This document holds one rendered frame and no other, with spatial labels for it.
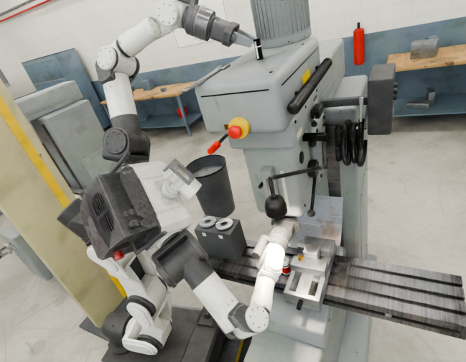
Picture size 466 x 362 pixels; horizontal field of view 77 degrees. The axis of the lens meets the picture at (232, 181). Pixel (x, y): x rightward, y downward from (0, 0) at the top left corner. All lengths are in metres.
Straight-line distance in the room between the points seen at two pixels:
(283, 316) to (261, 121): 0.93
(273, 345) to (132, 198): 0.96
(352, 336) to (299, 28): 1.74
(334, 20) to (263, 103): 4.48
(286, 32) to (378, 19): 4.08
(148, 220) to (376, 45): 4.70
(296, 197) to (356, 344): 1.24
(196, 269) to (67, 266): 1.77
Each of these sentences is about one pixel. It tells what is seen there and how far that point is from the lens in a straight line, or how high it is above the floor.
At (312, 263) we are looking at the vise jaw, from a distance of 1.37.
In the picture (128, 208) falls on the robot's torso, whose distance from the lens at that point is 0.90.
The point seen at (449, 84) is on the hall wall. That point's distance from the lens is 5.42.
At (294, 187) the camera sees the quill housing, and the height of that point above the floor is 1.46.
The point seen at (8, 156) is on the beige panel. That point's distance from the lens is 2.31.
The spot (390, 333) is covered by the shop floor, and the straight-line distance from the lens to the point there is 2.42.
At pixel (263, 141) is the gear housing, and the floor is 1.66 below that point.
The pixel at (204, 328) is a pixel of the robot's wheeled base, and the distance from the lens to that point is 1.83.
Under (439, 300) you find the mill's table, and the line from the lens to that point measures 1.45.
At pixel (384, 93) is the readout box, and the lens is 1.18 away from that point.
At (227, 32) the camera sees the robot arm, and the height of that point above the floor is 1.99.
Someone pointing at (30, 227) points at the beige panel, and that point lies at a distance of 2.40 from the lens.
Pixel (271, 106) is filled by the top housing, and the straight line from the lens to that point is 0.79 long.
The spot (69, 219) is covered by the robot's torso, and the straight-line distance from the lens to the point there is 1.29.
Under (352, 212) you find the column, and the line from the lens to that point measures 1.69.
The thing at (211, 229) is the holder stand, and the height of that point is 1.11.
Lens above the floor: 2.06
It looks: 31 degrees down
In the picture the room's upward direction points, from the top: 16 degrees counter-clockwise
